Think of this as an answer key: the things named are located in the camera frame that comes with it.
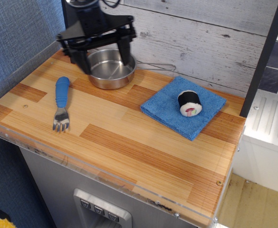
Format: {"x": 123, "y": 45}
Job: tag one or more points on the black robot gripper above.
{"x": 98, "y": 29}

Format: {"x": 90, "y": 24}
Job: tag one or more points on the plush sushi roll toy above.
{"x": 189, "y": 103}

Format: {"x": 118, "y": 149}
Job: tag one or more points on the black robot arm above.
{"x": 94, "y": 28}

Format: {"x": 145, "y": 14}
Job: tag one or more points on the stainless steel pan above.
{"x": 108, "y": 71}

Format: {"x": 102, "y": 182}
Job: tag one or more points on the folded blue cloth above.
{"x": 164, "y": 107}

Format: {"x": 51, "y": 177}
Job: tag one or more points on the clear acrylic edge guard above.
{"x": 57, "y": 174}

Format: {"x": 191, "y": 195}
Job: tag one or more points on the silver dispenser button panel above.
{"x": 95, "y": 212}

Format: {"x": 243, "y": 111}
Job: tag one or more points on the white ribbed cabinet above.
{"x": 257, "y": 156}

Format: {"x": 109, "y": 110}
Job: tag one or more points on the yellow object at corner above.
{"x": 4, "y": 223}

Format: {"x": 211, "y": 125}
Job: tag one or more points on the dark left upright post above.
{"x": 72, "y": 24}

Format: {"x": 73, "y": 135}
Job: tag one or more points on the dark upright post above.
{"x": 72, "y": 24}
{"x": 260, "y": 68}

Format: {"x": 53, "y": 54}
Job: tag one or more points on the blue handled metal fork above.
{"x": 61, "y": 118}

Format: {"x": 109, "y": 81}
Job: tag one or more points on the dark right upright post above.
{"x": 260, "y": 68}

